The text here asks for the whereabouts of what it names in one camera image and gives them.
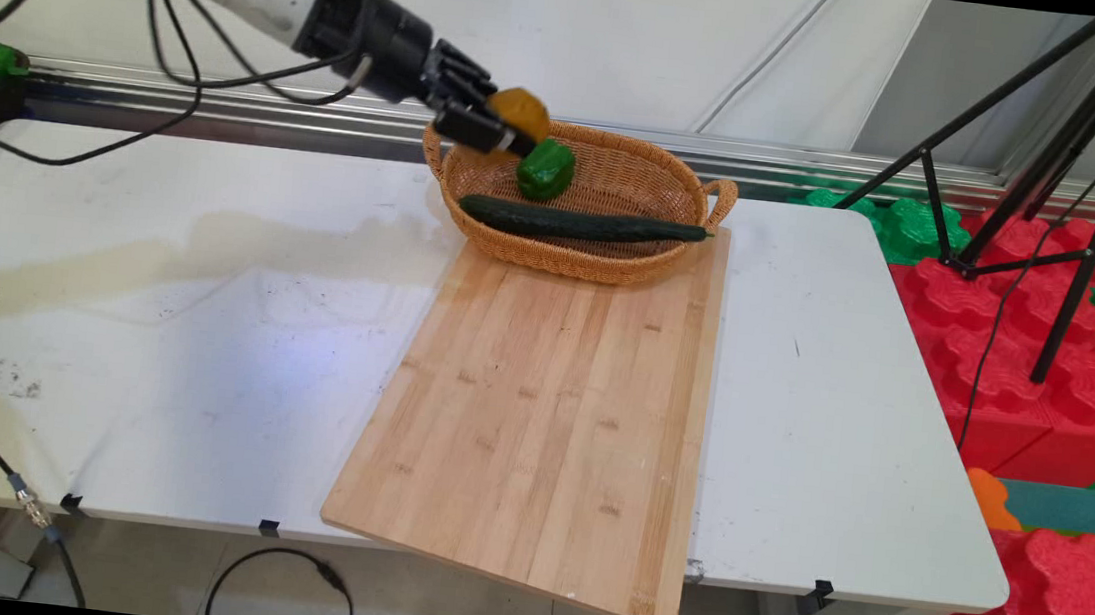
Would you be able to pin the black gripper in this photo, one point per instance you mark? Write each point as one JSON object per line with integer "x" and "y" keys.
{"x": 401, "y": 52}

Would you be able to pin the yellow-brown toy potato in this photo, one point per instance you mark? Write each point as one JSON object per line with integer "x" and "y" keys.
{"x": 522, "y": 112}

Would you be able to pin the green toy bell pepper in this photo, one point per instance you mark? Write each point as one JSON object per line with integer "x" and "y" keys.
{"x": 547, "y": 170}

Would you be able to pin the dark green toy cucumber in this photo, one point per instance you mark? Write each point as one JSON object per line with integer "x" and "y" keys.
{"x": 576, "y": 223}

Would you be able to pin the woven wicker basket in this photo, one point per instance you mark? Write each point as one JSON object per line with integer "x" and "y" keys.
{"x": 620, "y": 179}

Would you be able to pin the wooden cutting board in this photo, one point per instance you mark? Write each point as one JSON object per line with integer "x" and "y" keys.
{"x": 546, "y": 428}

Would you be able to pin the black table edge clip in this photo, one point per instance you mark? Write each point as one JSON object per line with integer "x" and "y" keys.
{"x": 269, "y": 527}
{"x": 822, "y": 590}
{"x": 70, "y": 504}

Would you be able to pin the large red foam block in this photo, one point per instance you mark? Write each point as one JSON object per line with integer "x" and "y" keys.
{"x": 1005, "y": 352}

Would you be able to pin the orange foam piece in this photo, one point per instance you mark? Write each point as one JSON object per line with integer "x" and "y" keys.
{"x": 989, "y": 499}

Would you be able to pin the aluminium wall rail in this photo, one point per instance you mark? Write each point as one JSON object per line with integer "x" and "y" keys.
{"x": 723, "y": 152}

